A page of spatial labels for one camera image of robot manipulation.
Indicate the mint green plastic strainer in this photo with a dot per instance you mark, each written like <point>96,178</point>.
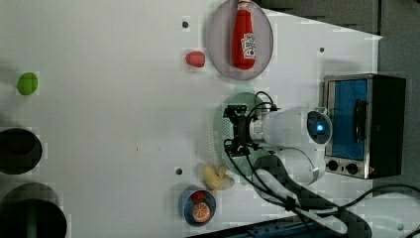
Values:
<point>223,129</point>

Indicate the black round container upper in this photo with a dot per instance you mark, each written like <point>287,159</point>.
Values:
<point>20,151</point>

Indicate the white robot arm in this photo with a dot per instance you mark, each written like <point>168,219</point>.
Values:
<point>297,138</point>

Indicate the grey round plate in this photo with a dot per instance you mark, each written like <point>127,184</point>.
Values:
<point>220,36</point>

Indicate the green toy lime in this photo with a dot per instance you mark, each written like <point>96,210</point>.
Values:
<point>28,83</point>

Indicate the silver toaster oven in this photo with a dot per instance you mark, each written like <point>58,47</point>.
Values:
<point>367,113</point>

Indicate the blue metal frame rail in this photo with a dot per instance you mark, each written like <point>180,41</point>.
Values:
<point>270,230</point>

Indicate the red ketchup bottle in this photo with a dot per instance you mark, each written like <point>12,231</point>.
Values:
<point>243,49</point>

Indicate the black round container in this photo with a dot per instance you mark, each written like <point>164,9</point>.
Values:
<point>20,151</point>
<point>31,210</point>

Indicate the small red toy fruit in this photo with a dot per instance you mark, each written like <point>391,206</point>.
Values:
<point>198,196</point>

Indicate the orange slice toy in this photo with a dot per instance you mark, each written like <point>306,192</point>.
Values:
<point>201,212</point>

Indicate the blue bowl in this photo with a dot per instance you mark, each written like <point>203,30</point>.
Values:
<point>186,204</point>

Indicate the yellow toy banana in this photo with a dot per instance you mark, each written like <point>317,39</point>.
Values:
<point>217,180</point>

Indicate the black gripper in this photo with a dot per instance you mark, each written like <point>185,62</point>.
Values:
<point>241,144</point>

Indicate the black round container lower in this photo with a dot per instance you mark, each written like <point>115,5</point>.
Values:
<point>31,210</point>

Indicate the red toy strawberry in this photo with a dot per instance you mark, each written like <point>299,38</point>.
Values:
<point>196,59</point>

